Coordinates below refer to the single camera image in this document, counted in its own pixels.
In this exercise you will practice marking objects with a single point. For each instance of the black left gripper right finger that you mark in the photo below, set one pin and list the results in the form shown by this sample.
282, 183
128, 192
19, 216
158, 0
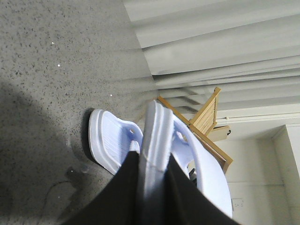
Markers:
185, 204

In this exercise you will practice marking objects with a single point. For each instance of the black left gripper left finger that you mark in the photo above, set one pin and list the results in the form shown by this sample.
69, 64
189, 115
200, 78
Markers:
115, 204

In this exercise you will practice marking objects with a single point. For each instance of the light blue slipper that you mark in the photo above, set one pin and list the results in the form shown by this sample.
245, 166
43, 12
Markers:
111, 139
165, 135

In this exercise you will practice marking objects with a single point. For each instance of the wooden folding rack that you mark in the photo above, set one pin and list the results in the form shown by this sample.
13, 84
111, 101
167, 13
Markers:
201, 126

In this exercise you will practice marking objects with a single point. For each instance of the pale green curtain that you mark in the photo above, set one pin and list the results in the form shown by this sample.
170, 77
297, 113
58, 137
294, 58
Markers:
250, 49

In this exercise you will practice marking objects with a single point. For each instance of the white wall socket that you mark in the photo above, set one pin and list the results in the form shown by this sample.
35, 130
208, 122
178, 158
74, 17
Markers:
237, 203

